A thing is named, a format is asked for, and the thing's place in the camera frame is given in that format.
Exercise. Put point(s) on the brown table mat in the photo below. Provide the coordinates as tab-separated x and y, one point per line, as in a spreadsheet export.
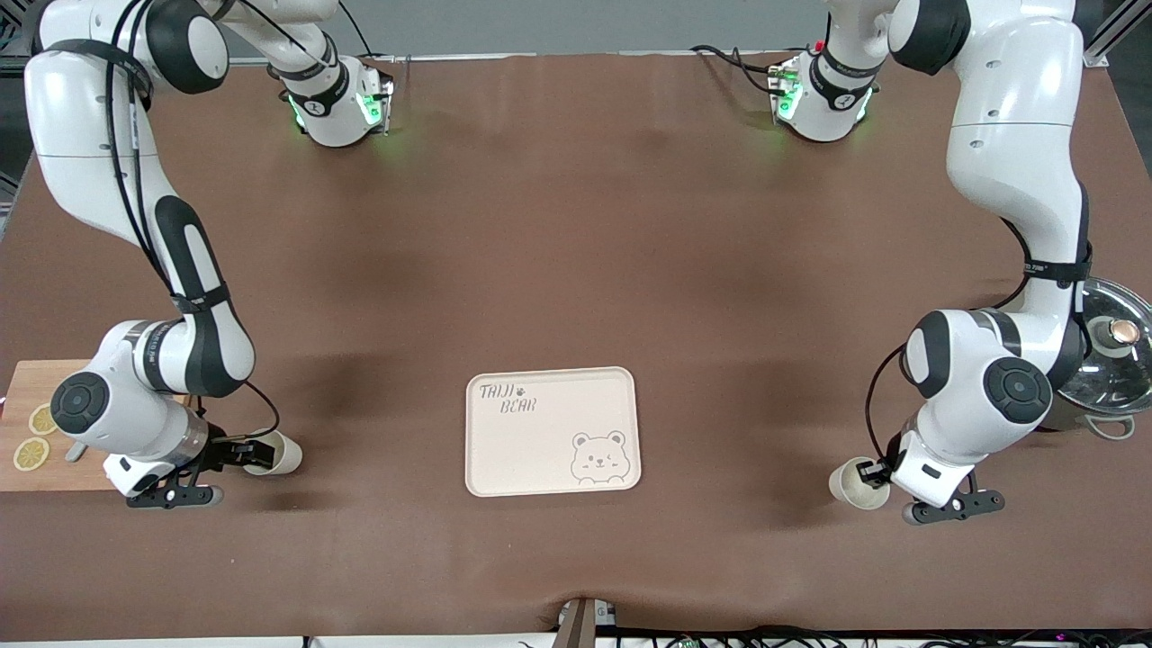
576	270

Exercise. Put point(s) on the white paper-like cup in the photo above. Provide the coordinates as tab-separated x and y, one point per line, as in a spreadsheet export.
286	454
850	490

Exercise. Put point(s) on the yellow lemon slice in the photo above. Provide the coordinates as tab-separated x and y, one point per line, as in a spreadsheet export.
31	454
40	419

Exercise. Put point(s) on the steel pot with glass lid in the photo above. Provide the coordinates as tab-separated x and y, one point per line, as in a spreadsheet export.
1116	360

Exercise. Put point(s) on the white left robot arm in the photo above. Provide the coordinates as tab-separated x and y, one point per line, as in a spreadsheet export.
1017	135

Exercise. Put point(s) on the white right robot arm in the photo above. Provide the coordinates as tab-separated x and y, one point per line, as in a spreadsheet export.
90	135

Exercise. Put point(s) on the aluminium frame profile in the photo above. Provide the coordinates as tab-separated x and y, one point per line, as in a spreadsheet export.
1109	36

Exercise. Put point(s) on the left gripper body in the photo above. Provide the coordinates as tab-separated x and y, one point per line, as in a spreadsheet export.
893	456

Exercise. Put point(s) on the wooden cutting board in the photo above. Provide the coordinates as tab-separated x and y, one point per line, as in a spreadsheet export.
36	382

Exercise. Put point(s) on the cream bear print tray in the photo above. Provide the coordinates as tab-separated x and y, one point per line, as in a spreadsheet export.
540	450

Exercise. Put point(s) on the grey plastic knife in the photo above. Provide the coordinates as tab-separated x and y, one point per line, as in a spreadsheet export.
75	453

